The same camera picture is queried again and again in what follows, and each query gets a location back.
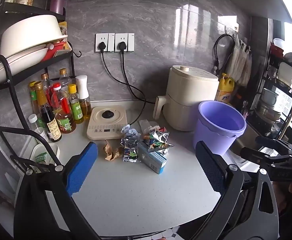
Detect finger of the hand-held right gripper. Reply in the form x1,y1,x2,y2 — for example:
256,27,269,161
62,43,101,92
255,136,292,153
239,147,292,167

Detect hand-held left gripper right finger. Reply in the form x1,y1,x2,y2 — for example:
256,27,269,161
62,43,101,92
188,141,280,240

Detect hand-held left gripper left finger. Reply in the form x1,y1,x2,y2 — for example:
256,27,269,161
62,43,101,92
14,141,101,240

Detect brown paper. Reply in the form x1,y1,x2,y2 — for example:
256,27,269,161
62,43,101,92
103,140,123,161

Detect purple plastic bucket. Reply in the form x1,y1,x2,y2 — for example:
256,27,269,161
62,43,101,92
193,100,246,155

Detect silver foil wrapper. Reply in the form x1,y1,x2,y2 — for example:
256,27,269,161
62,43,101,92
120,127,142,164

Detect blue cardboard box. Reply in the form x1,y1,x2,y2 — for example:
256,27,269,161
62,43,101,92
137,142,167,174

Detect large foil wrapper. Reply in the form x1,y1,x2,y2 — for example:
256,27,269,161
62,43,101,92
142,127,174,155

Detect person's right hand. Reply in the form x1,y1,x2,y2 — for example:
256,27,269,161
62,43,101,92
272,181,292,217

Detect steel pot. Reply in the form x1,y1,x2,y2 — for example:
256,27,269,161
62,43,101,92
256,101,281,121

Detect white plastic tray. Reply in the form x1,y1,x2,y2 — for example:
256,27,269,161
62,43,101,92
30,142,60,167

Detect cream induction cooker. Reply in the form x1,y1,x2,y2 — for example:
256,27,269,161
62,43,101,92
86,106,128,140

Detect green and white packet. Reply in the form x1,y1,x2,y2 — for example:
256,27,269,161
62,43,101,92
35,152,49,166

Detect dark soy sauce bottle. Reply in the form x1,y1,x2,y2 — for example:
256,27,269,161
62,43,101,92
34,81,62,142

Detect yellow capped green label bottle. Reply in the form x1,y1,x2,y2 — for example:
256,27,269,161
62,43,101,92
68,84,84,125

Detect black rack with cookware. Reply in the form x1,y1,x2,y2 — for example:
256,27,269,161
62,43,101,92
246,47,292,140

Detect small white capped bottle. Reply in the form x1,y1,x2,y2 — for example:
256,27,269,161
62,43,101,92
28,114,49,143

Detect white storage container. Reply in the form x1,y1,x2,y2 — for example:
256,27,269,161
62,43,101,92
278,62,292,87

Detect yellow detergent bottle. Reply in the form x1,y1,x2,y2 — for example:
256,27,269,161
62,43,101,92
215,73,235,104

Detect white oil sprayer bottle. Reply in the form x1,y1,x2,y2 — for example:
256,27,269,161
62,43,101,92
75,75,92,120

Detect cream air fryer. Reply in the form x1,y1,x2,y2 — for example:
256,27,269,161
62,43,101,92
153,65,220,132

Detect yellow capped slim bottle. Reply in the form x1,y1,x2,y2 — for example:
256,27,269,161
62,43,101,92
29,81,41,117

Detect white hanging bags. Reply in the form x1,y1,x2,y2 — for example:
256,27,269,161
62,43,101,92
226,35,252,86

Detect red container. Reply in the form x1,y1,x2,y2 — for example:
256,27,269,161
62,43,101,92
270,43,285,58

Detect gold capped clear bottle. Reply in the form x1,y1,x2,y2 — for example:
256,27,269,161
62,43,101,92
41,73,52,93
59,68,73,92

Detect red and white packet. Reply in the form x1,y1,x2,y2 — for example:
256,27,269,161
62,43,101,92
41,41,65,62

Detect white plate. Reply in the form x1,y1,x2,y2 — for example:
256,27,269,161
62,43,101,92
0,47,49,85

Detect black dish rack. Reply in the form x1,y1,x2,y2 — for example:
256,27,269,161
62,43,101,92
0,2,83,173

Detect yellow packet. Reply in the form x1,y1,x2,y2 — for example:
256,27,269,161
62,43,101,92
58,21,68,36

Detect pink bottle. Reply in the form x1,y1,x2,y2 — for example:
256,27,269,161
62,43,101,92
50,0,68,15

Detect black power cable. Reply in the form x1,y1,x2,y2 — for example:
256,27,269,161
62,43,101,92
101,51,157,104
121,51,147,126

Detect black hanging cable loop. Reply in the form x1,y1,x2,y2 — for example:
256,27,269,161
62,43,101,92
212,34,235,74

